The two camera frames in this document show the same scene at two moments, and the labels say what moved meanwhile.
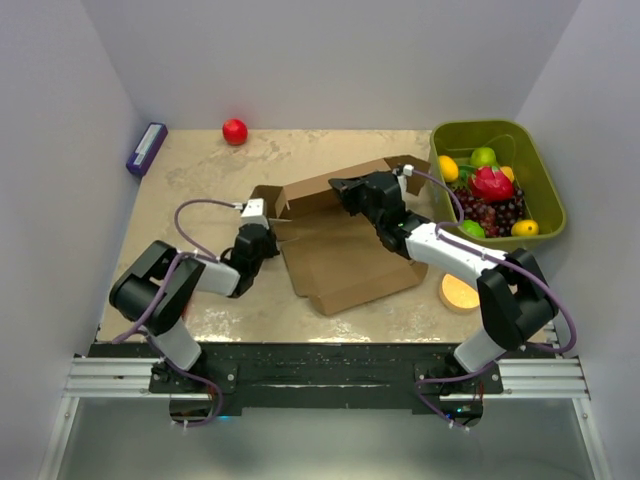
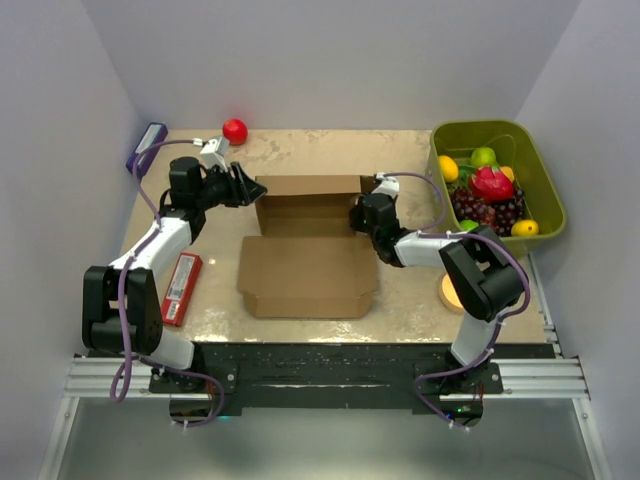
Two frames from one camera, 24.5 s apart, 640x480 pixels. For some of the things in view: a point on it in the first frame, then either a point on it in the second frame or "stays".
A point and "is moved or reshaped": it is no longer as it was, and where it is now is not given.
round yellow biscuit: [458, 295] stays
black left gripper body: [269, 253] -> [220, 191]
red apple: [235, 132] stays
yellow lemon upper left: [449, 168] stays
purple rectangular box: [147, 148] stays
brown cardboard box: [331, 258] is moved or reshaped
